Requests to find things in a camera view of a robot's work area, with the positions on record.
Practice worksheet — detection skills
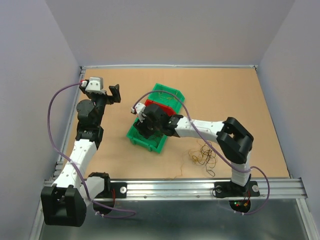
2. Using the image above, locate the red striped thin wire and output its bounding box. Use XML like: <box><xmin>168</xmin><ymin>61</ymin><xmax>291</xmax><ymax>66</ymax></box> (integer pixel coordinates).
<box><xmin>133</xmin><ymin>129</ymin><xmax>165</xmax><ymax>146</ymax></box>

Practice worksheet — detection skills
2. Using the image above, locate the thin wire bundle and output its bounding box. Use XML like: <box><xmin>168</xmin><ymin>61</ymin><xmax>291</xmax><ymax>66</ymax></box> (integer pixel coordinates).
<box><xmin>167</xmin><ymin>141</ymin><xmax>218</xmax><ymax>181</ymax></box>

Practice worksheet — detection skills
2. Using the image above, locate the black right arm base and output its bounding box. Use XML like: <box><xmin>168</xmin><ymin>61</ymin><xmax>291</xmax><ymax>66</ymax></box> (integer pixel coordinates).
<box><xmin>212</xmin><ymin>180</ymin><xmax>260</xmax><ymax>199</ymax></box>

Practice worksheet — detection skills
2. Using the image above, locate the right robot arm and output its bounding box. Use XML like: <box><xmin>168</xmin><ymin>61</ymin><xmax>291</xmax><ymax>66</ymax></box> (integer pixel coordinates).
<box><xmin>131</xmin><ymin>103</ymin><xmax>254</xmax><ymax>195</ymax></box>

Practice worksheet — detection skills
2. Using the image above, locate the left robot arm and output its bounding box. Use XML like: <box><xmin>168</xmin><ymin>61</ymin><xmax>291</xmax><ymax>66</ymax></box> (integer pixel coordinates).
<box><xmin>40</xmin><ymin>80</ymin><xmax>121</xmax><ymax>227</ymax></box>

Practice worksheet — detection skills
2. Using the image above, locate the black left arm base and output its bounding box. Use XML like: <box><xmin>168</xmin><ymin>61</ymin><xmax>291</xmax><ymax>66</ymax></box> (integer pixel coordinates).
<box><xmin>87</xmin><ymin>182</ymin><xmax>128</xmax><ymax>200</ymax></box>

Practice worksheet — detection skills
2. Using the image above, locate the near green plastic bin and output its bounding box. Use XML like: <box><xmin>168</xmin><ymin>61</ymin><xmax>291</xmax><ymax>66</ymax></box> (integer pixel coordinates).
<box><xmin>126</xmin><ymin>125</ymin><xmax>167</xmax><ymax>154</ymax></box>

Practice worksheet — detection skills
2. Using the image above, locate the green plastic bin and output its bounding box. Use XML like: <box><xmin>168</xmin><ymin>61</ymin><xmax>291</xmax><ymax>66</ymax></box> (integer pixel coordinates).
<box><xmin>148</xmin><ymin>83</ymin><xmax>185</xmax><ymax>114</ymax></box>
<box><xmin>126</xmin><ymin>125</ymin><xmax>167</xmax><ymax>154</ymax></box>

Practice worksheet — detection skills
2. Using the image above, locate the red plastic bin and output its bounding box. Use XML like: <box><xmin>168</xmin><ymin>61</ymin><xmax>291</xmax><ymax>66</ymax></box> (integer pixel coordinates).
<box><xmin>144</xmin><ymin>99</ymin><xmax>177</xmax><ymax>116</ymax></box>

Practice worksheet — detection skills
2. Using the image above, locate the far green plastic bin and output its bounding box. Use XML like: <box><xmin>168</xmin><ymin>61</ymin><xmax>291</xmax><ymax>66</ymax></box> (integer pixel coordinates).
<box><xmin>148</xmin><ymin>83</ymin><xmax>185</xmax><ymax>114</ymax></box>

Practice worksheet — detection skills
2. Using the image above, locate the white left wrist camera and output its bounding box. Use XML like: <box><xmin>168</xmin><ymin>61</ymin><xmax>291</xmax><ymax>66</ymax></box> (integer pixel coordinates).
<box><xmin>79</xmin><ymin>77</ymin><xmax>106</xmax><ymax>95</ymax></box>

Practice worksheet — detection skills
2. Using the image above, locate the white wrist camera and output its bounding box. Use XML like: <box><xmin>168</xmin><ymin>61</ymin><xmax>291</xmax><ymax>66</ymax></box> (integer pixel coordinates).
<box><xmin>79</xmin><ymin>77</ymin><xmax>106</xmax><ymax>95</ymax></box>
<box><xmin>130</xmin><ymin>102</ymin><xmax>146</xmax><ymax>123</ymax></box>

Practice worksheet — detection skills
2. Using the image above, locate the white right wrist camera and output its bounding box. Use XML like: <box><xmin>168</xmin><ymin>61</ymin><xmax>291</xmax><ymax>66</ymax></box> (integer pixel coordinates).
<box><xmin>130</xmin><ymin>102</ymin><xmax>146</xmax><ymax>123</ymax></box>

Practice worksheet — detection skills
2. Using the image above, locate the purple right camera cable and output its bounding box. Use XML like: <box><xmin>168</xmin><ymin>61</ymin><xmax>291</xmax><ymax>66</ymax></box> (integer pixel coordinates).
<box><xmin>132</xmin><ymin>91</ymin><xmax>270</xmax><ymax>216</ymax></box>

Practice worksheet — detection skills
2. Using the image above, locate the aluminium mounting rail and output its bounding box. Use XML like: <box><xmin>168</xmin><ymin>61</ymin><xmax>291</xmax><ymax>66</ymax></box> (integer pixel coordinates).
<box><xmin>39</xmin><ymin>177</ymin><xmax>308</xmax><ymax>201</ymax></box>

